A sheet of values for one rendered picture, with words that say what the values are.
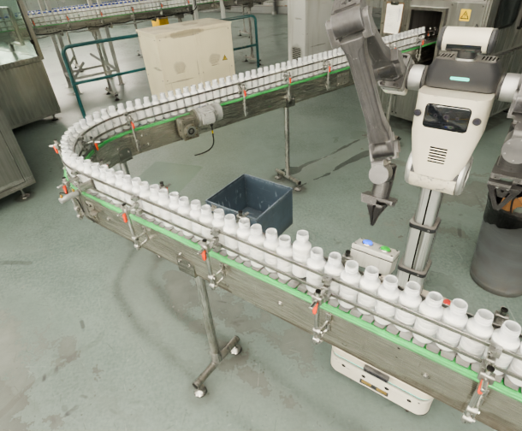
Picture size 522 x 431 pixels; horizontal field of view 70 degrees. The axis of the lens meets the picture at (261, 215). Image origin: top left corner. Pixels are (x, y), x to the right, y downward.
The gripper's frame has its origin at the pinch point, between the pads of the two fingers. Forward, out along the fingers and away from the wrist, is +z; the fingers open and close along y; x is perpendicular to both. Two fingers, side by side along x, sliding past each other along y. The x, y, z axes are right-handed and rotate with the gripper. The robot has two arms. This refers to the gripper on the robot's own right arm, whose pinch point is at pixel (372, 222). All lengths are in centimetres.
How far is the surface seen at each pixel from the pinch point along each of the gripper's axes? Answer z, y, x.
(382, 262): 10.8, 7.1, -3.0
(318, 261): 11.9, -8.5, -17.5
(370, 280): 11.6, 8.2, -17.2
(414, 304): 13.6, 20.9, -17.0
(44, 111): 39, -545, 170
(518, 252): 32, 50, 140
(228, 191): 17, -85, 32
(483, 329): 12.6, 37.4, -17.3
